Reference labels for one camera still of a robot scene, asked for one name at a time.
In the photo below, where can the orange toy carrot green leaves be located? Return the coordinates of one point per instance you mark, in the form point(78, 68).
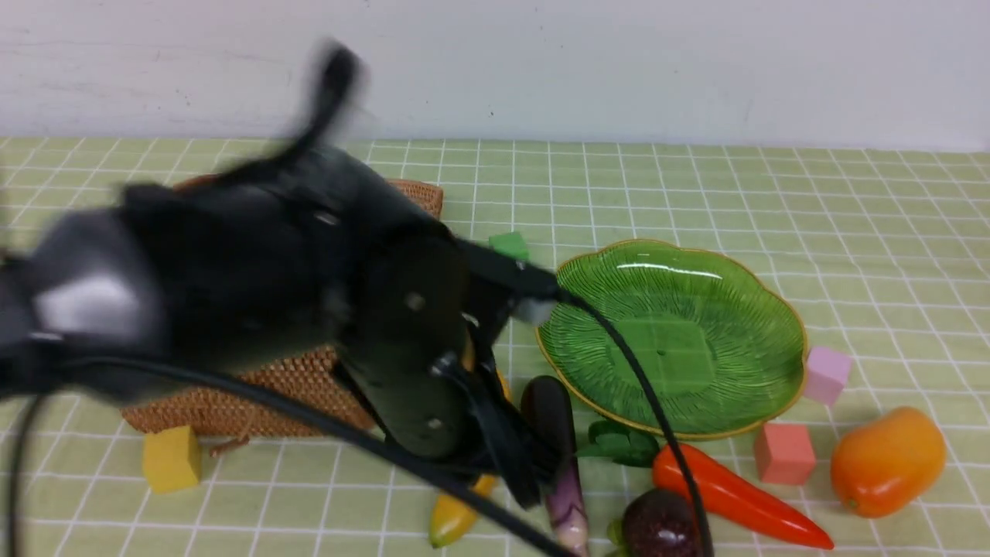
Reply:
point(724, 493)

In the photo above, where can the green checked tablecloth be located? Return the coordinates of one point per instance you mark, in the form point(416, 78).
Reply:
point(884, 255)

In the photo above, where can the purple toy eggplant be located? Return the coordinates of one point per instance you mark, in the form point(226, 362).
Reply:
point(547, 406)

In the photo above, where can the green leaf-shaped glass plate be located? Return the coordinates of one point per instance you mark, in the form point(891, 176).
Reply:
point(722, 352)

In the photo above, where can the pink foam cube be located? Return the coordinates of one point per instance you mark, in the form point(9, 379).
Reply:
point(827, 374)

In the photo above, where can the orange toy mango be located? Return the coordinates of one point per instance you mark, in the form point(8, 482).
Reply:
point(882, 466)

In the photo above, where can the coral red foam cube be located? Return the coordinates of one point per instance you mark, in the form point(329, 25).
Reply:
point(784, 454)

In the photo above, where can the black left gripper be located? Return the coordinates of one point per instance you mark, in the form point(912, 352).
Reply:
point(422, 294)

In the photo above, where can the yellow foam cube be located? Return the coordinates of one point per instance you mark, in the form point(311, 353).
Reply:
point(172, 460)

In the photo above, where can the green foam cube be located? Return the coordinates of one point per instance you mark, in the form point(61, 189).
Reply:
point(510, 244)

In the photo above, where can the dark purple toy mangosteen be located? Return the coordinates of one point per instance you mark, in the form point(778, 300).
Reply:
point(657, 523)

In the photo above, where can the yellow toy banana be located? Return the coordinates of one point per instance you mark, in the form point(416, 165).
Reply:
point(451, 519)

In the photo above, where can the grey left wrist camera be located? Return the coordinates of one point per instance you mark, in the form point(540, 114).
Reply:
point(533, 311)

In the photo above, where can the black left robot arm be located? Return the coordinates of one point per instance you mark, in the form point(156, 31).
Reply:
point(270, 261)

